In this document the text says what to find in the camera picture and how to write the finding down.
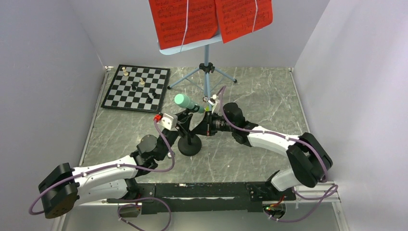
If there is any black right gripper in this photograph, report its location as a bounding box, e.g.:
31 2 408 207
192 111 235 136

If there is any mint green microphone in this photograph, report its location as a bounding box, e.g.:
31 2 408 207
174 94 205 113

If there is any black microphone stand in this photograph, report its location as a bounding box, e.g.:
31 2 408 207
178 109 202 157

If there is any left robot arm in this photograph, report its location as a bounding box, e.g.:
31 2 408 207
37 110 192 219

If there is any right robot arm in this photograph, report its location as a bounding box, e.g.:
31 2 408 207
192 103 333 200

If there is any light blue music stand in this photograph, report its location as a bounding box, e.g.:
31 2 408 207
159 32 238 97

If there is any black white chessboard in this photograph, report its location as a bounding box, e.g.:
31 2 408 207
101 64 170 114

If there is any cream chess piece back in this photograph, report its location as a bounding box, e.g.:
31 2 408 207
122 66 129 76

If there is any left red sheet music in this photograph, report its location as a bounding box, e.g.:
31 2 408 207
149 0 218 50

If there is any red sheet music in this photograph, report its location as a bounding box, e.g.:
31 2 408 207
215 0 273 43
149 0 218 50

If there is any right red sheet music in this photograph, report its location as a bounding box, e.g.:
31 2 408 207
215 0 273 43

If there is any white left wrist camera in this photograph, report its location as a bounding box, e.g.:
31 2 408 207
154 113 178 131

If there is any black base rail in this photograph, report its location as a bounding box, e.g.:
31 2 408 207
106 181 297 215

